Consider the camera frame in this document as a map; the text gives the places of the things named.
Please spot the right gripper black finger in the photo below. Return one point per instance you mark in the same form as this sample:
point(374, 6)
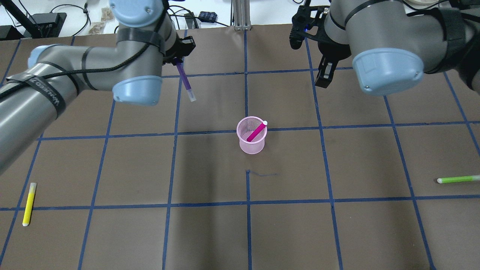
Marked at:
point(326, 70)

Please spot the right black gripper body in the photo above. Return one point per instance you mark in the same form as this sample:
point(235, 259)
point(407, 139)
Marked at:
point(331, 54)

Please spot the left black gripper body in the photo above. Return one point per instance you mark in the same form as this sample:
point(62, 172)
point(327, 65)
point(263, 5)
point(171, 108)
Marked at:
point(182, 48)

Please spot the purple pen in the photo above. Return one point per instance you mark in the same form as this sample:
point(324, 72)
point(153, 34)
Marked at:
point(185, 80)

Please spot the pink pen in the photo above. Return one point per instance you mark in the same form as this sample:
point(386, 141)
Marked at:
point(256, 132)

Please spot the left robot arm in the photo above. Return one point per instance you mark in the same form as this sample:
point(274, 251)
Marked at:
point(132, 70)

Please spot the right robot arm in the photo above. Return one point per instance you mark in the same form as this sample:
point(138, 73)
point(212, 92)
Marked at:
point(392, 50)

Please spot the pink mesh cup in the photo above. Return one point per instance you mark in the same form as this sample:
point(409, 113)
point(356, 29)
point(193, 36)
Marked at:
point(251, 132)

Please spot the black power adapter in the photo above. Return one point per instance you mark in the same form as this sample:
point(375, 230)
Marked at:
point(208, 17)

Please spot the snack bag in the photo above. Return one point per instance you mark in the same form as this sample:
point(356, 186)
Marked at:
point(106, 14)
point(97, 28)

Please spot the black monitor stand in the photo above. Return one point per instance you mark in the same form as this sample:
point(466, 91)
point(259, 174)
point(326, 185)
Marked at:
point(39, 25)

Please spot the green pen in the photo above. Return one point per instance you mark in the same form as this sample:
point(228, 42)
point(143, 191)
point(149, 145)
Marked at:
point(459, 179)

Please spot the yellow pen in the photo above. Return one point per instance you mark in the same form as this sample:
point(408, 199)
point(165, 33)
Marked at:
point(29, 205)

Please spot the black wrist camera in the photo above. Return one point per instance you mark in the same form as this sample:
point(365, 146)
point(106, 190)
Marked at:
point(308, 22)

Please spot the aluminium frame post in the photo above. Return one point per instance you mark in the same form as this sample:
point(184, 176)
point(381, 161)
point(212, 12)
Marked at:
point(241, 19)

